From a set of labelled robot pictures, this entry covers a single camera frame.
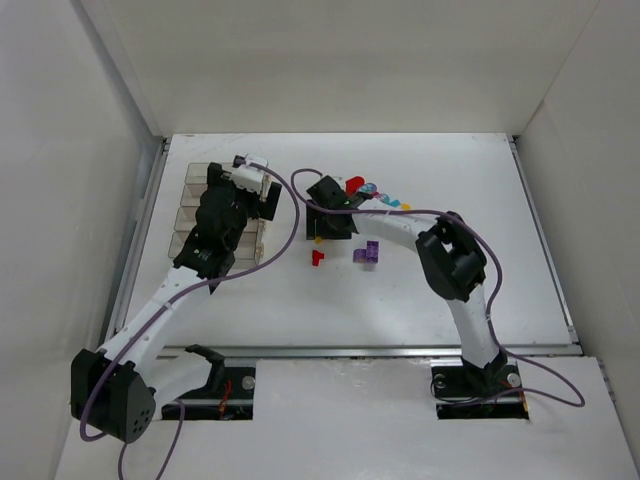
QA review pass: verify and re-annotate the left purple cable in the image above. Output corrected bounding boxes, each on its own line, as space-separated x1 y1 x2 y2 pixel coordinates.
79 162 297 480

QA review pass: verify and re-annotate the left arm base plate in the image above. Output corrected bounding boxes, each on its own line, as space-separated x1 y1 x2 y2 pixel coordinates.
180 366 256 421

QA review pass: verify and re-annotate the red round lego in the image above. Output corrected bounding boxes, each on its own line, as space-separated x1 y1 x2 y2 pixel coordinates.
345 176 366 196

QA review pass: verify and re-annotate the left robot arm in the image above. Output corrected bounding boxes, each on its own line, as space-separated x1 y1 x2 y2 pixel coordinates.
70 155 282 444

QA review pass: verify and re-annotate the purple flower lego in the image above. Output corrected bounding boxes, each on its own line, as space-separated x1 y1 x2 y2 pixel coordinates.
359 183 378 197

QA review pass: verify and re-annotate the teal frog lego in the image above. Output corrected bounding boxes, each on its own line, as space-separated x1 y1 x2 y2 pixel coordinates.
375 193 397 207

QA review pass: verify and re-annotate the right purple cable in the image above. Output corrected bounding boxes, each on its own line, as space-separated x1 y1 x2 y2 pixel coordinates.
290 168 587 409

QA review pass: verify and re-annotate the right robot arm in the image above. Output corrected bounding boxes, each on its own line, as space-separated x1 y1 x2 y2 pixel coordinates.
306 176 520 403

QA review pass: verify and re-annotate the small red lego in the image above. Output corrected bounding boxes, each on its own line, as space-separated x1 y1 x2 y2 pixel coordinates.
311 249 325 267

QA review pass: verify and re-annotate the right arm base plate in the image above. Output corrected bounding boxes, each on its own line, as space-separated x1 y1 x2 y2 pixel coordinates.
430 363 529 420

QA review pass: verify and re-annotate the purple lego block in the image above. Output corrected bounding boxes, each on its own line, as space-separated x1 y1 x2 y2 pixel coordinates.
352 240 380 271

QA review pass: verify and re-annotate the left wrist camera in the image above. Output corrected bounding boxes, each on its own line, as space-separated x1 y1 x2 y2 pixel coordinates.
230 154 270 199

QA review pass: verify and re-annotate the purple cable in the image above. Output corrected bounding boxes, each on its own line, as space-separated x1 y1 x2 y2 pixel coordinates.
290 168 587 409
79 162 297 480

